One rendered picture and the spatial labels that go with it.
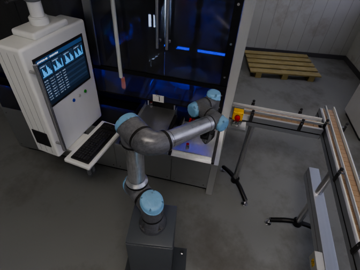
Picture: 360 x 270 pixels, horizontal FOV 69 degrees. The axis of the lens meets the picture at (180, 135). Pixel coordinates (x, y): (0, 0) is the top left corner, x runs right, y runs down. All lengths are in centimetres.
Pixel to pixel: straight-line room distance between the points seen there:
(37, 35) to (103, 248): 163
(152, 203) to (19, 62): 95
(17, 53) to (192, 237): 181
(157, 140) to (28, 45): 84
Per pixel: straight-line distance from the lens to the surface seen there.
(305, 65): 508
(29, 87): 162
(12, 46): 156
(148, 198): 134
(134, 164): 124
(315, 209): 215
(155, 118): 198
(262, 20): 526
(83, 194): 269
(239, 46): 166
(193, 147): 177
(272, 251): 249
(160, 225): 146
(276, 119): 210
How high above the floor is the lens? 213
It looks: 42 degrees down
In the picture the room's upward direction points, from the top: 4 degrees clockwise
